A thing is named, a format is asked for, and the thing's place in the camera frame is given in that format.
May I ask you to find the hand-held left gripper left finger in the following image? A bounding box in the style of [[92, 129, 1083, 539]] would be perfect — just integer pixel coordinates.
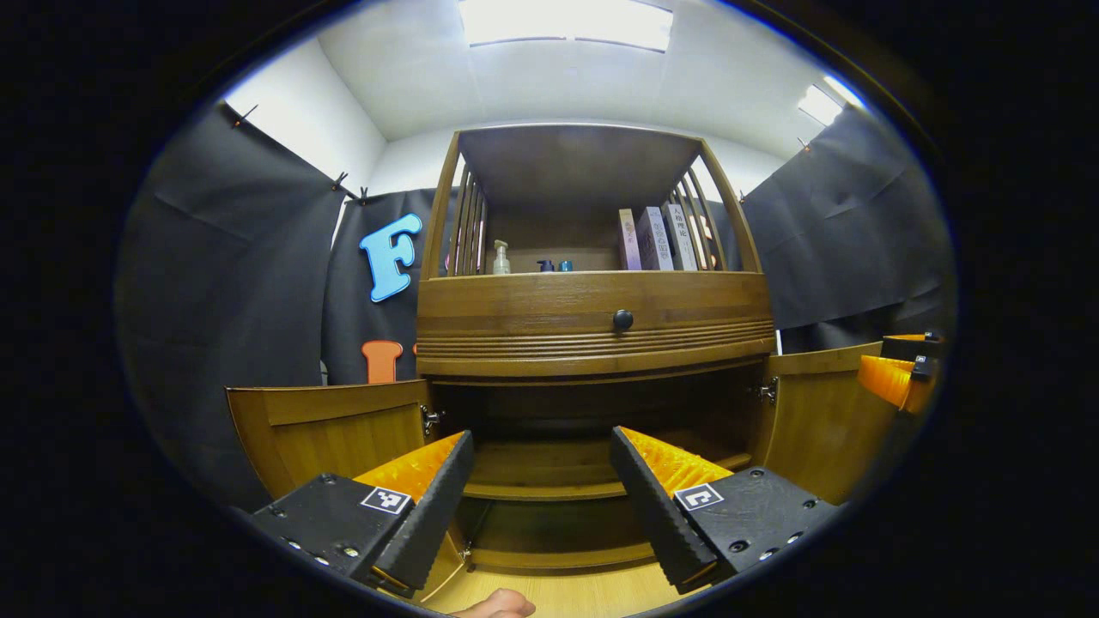
[[249, 429, 475, 597]]

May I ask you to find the grey book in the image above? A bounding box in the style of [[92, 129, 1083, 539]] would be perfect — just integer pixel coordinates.
[[636, 206, 675, 271]]

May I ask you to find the wooden drawer with black knob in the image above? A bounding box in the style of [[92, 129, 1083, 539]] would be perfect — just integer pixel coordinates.
[[416, 271, 776, 379]]

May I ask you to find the purple book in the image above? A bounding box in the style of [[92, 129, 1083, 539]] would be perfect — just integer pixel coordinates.
[[618, 209, 643, 271]]

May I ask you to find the large ceiling light panel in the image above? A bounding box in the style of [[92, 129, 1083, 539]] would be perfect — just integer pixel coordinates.
[[458, 0, 675, 52]]

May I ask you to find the wooden cabinet door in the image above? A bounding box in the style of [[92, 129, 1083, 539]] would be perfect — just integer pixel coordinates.
[[225, 380, 439, 500], [754, 342, 902, 506]]

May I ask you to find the wooden double-door shoe cabinet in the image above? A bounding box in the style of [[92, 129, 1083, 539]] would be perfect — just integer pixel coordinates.
[[225, 124, 902, 574]]

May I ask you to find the small ceiling light panel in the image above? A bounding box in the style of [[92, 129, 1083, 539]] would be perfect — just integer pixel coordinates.
[[797, 76, 866, 127]]

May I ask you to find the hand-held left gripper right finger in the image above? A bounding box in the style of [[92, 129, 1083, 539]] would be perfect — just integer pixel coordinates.
[[610, 427, 841, 595]]

